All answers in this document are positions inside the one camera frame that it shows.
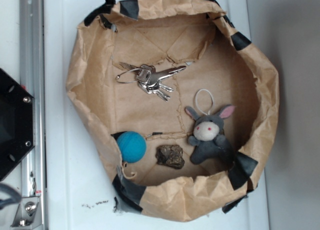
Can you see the aluminium frame rail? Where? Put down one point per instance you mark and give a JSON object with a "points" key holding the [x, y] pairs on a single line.
{"points": [[32, 211]]}

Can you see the dark brown rock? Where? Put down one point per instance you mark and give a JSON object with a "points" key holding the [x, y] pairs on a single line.
{"points": [[170, 156]]}

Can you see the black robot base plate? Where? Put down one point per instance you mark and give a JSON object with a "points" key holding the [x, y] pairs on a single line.
{"points": [[16, 124]]}

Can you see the white tray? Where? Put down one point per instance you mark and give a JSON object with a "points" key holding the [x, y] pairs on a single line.
{"points": [[80, 196]]}

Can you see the silver key bunch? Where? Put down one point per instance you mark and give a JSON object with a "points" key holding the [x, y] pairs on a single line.
{"points": [[149, 79]]}

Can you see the grey plush donkey toy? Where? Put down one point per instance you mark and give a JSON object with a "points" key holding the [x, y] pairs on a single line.
{"points": [[208, 135]]}

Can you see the brown paper bag bin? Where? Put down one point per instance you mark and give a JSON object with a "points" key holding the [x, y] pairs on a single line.
{"points": [[223, 67]]}

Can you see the blue ball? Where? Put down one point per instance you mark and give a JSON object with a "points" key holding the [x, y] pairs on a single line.
{"points": [[132, 146]]}

